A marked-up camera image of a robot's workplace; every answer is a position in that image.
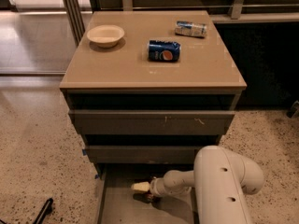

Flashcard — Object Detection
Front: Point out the white blue crushed can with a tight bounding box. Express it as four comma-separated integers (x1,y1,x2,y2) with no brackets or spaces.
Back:
175,21,206,38

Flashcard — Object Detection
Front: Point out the white bowl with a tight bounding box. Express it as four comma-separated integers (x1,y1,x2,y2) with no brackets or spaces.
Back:
87,25,124,48

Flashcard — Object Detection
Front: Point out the blue tape piece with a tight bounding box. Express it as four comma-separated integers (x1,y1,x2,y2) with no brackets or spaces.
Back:
82,149,87,156

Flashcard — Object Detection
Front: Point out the grey middle drawer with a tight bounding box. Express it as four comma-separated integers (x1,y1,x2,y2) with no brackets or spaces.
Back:
85,146,204,164

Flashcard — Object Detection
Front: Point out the black object on floor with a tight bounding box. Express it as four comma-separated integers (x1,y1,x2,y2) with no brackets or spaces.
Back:
33,198,53,224

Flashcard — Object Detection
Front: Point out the metal window frame post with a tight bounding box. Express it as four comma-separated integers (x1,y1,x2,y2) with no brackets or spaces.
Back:
63,0,85,46

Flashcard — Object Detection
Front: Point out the grey open bottom drawer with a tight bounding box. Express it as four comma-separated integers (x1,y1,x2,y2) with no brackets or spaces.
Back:
98,164,199,224

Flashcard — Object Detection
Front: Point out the blue pepsi can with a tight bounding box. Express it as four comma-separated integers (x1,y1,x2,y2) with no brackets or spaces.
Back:
148,40,181,62

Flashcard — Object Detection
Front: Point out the grey drawer cabinet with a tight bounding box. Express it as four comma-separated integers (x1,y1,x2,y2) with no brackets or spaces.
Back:
59,10,248,224

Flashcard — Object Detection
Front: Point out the red coke can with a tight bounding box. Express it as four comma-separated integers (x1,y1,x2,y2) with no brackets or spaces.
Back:
142,175,162,203

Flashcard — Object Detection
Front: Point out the grey top drawer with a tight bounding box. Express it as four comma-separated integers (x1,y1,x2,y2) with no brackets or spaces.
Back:
69,110,235,135

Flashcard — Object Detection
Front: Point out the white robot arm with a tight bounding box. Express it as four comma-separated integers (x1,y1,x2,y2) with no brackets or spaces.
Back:
131,146,265,224

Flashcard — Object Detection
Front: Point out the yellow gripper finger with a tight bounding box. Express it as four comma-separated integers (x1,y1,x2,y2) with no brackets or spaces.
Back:
131,182,150,193

